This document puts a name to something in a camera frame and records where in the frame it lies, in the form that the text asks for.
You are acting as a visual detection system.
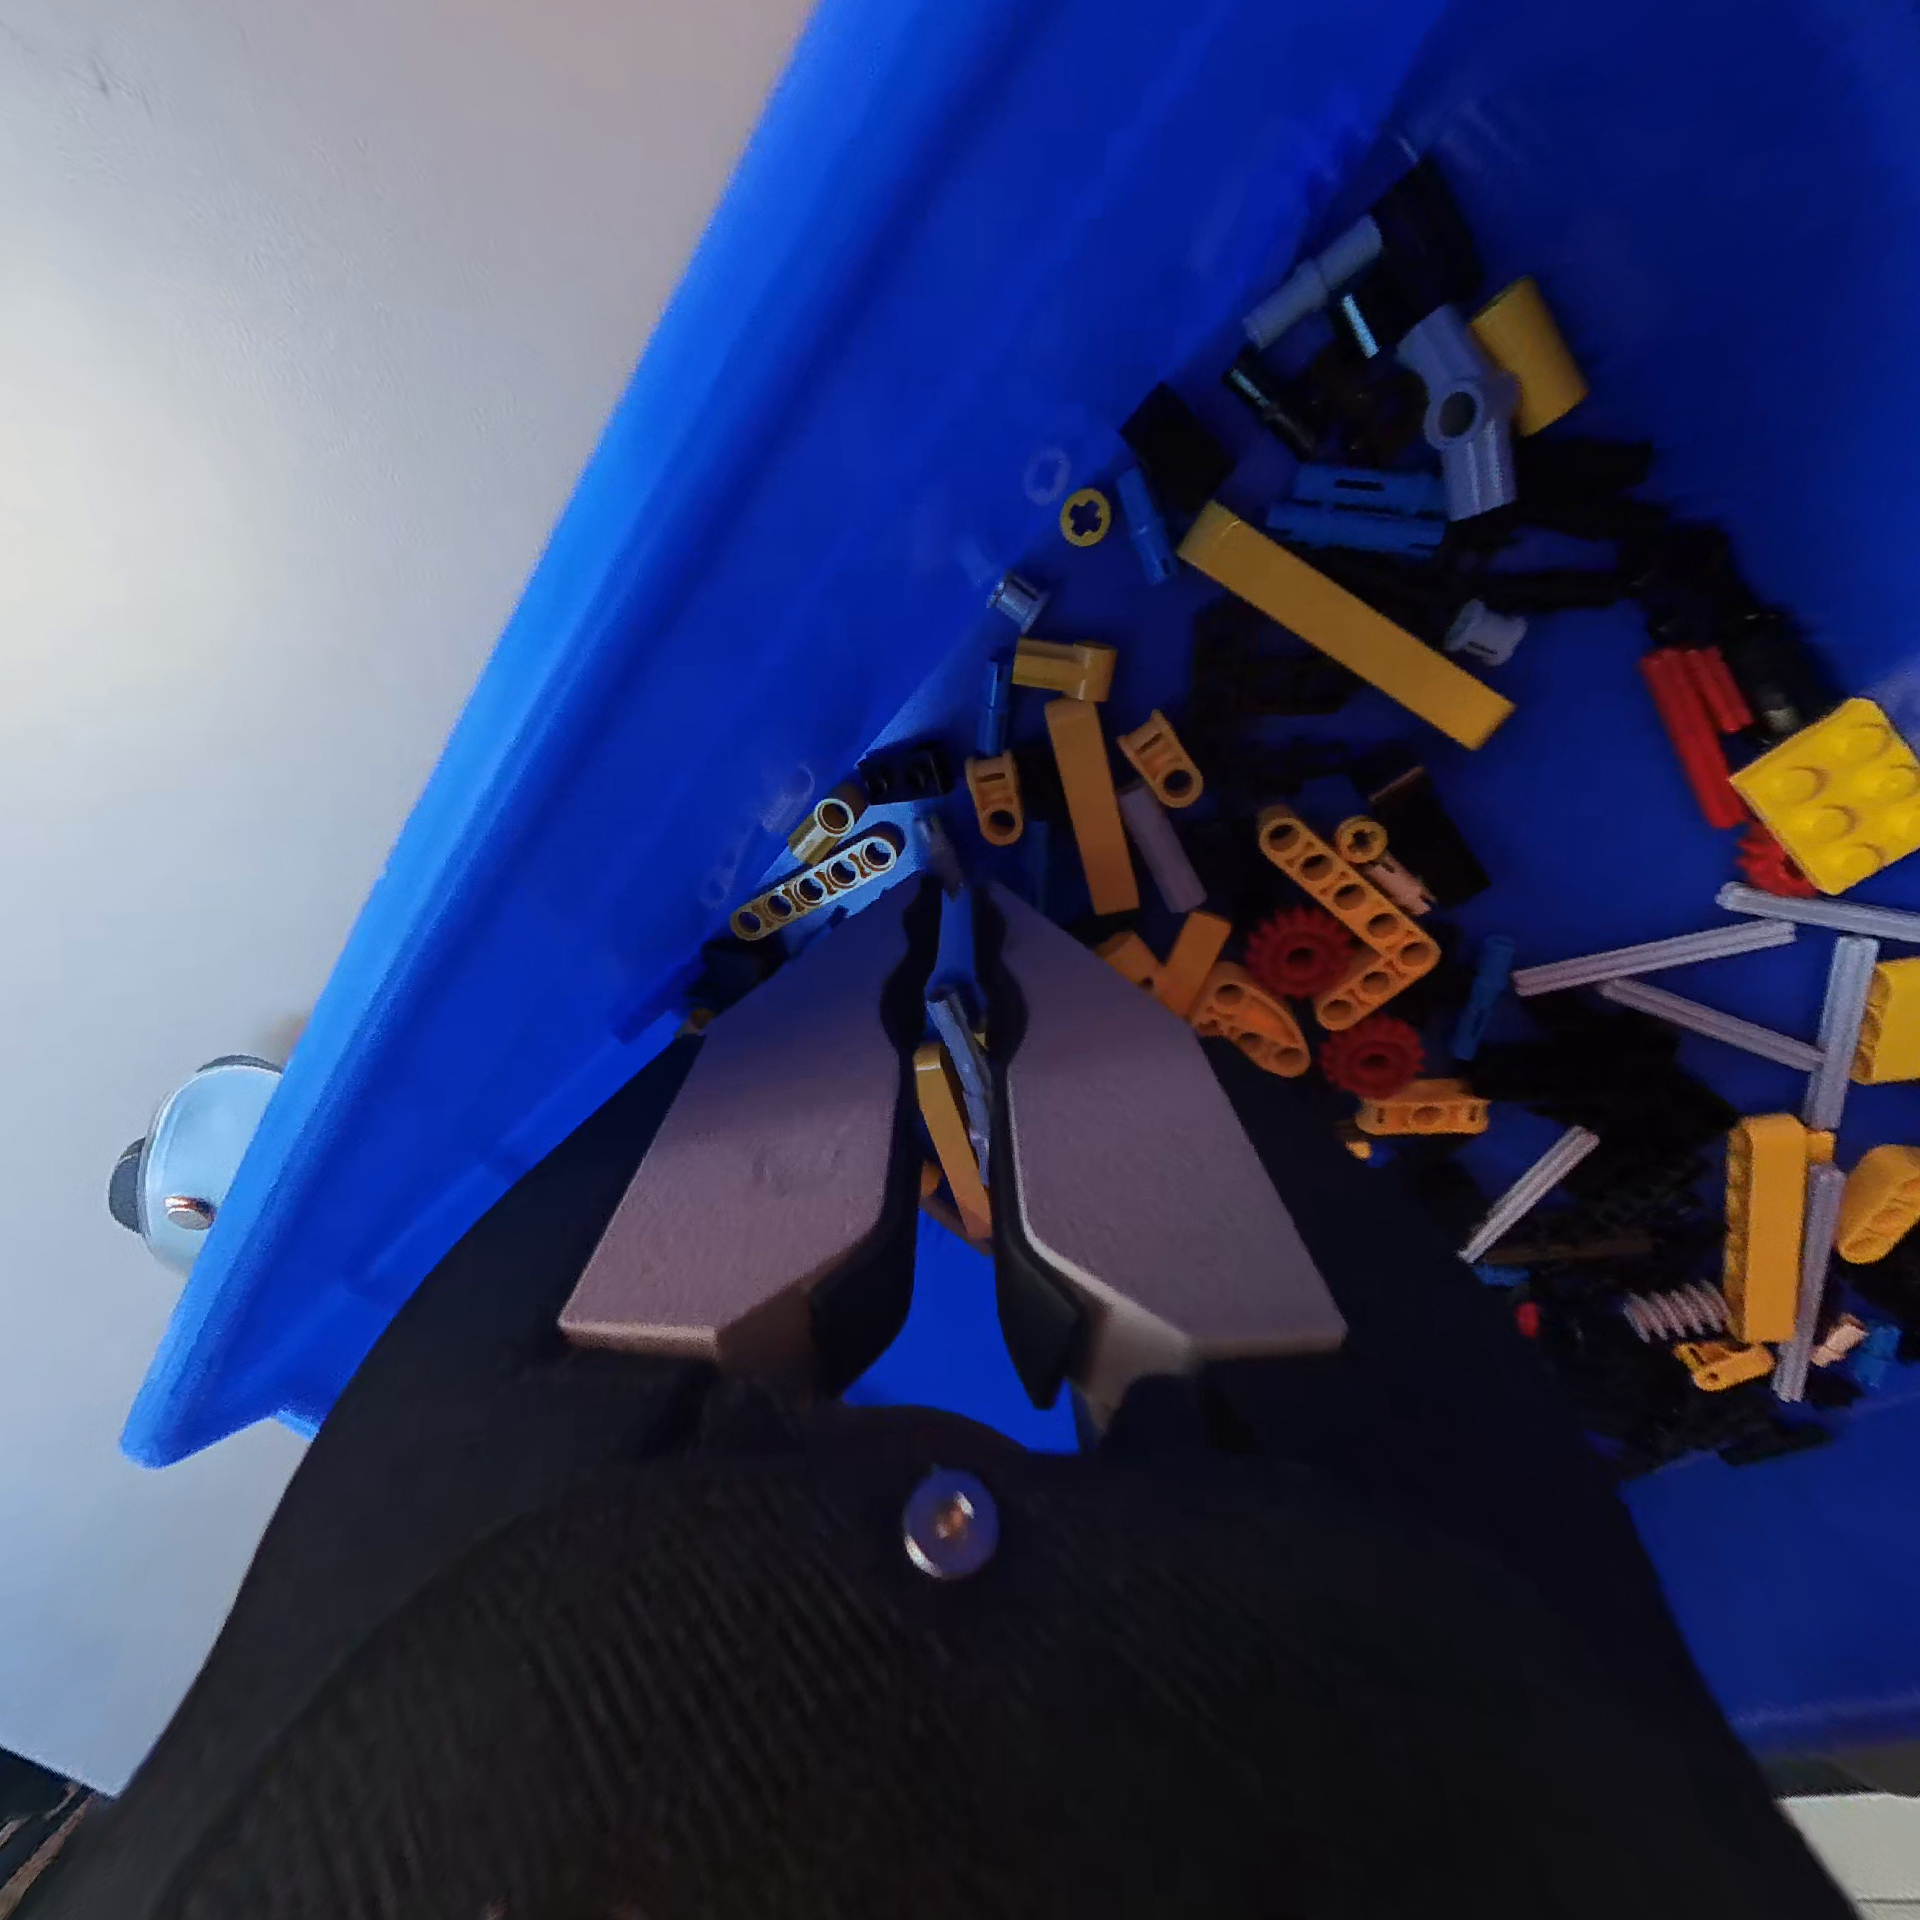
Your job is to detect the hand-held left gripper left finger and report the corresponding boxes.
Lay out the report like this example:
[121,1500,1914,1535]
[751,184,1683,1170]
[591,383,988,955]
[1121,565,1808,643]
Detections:
[557,871,950,1398]

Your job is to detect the blue plastic bin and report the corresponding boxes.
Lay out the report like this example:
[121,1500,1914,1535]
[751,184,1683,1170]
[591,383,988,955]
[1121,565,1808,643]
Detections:
[119,0,1920,1765]

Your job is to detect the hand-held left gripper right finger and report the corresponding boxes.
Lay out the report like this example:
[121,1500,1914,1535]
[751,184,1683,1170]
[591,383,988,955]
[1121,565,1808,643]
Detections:
[966,877,1349,1450]

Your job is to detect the pile of lego pieces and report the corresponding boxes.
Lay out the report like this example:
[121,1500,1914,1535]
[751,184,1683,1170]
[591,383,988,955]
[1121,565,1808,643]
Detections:
[690,150,1920,1464]

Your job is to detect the round metal knob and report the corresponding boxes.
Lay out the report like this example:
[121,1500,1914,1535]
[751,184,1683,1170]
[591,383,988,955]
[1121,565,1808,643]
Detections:
[107,1054,287,1279]

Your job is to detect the small blue technic piece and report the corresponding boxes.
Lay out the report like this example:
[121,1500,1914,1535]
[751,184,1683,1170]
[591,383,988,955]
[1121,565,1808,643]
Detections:
[924,983,995,1189]

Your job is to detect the yellow lego beam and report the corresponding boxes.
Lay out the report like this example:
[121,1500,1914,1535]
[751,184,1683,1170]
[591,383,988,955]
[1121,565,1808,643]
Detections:
[912,1042,995,1244]

